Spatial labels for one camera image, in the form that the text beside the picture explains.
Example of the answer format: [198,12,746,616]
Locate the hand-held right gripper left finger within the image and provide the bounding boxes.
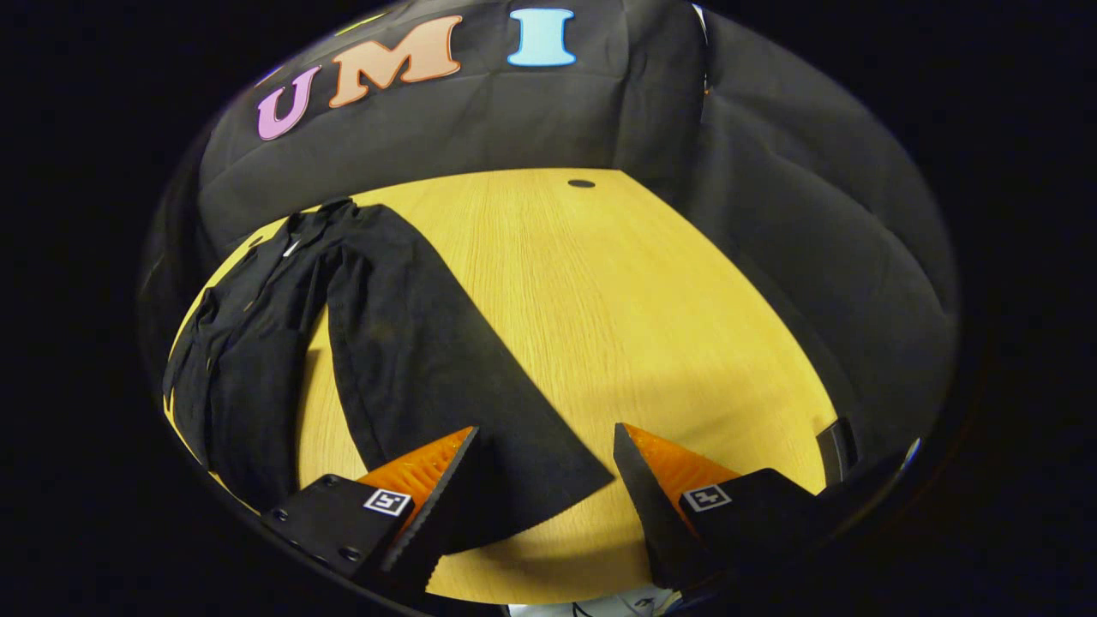
[261,426,481,592]

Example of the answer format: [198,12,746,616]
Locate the black backdrop cloth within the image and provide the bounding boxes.
[137,0,961,481]

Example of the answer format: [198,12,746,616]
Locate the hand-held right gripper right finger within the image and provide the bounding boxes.
[613,422,829,592]

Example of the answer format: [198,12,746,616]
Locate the person's white printed clothing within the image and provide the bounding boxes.
[507,587,682,617]

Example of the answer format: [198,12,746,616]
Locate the black buttoned shirt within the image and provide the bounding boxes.
[163,199,616,554]

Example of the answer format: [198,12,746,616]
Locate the black curved bar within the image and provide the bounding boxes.
[816,417,860,488]

